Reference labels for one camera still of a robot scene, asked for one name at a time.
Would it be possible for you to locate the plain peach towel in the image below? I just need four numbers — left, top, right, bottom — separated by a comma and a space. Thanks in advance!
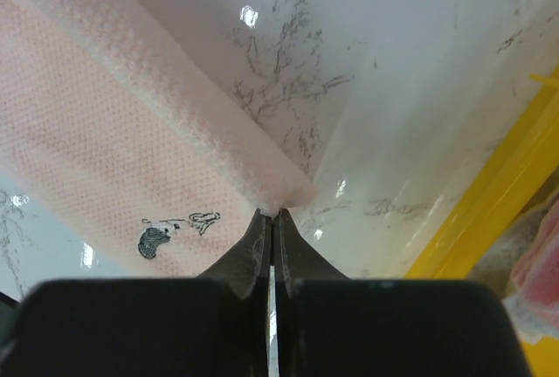
1, 0, 314, 277

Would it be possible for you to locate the pink striped towel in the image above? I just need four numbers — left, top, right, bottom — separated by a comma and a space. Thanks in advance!
503, 196, 558, 346

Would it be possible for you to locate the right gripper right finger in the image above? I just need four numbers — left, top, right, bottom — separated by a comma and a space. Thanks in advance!
273, 209, 348, 298

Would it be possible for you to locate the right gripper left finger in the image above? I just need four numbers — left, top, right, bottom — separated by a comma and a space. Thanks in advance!
197, 209, 273, 298

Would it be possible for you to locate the yellow plastic bin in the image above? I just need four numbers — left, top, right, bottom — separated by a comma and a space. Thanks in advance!
407, 73, 558, 376

